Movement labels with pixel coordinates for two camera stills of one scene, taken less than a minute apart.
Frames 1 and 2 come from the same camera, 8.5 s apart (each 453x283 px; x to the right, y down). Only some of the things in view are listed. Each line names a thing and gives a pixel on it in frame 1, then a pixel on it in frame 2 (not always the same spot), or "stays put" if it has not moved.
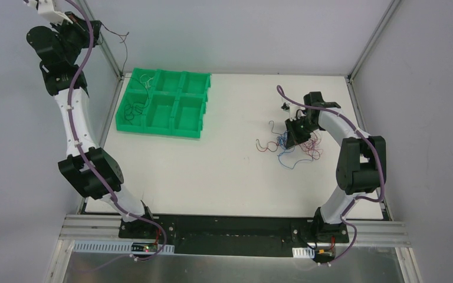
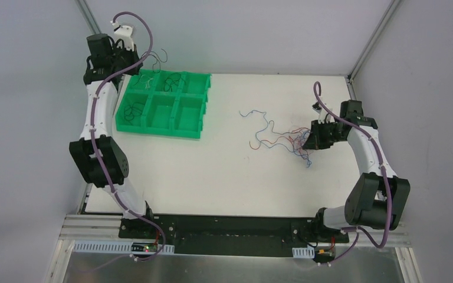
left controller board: x=144 y=247 stays put
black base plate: x=233 y=234 stays put
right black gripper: x=296 y=132 -> x=320 y=132
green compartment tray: x=164 y=102 stays put
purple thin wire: x=307 y=150 -> x=310 y=163
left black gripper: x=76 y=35 -> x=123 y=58
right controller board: x=325 y=254 stays put
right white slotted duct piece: x=304 y=252 stays put
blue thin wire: x=283 y=140 -> x=268 y=122
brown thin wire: x=123 y=35 -> x=169 y=76
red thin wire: x=299 y=145 -> x=282 y=137
